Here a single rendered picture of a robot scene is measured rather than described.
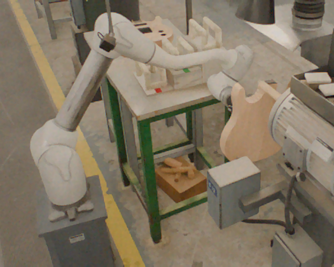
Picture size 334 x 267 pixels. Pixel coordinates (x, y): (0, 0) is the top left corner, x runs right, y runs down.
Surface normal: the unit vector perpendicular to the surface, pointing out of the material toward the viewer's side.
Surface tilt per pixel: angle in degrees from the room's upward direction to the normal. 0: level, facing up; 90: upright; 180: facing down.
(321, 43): 90
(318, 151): 62
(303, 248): 0
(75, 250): 90
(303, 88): 90
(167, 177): 0
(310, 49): 90
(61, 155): 6
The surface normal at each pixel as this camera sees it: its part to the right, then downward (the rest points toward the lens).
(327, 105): -0.87, 0.25
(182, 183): 0.00, -0.85
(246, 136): 0.48, 0.48
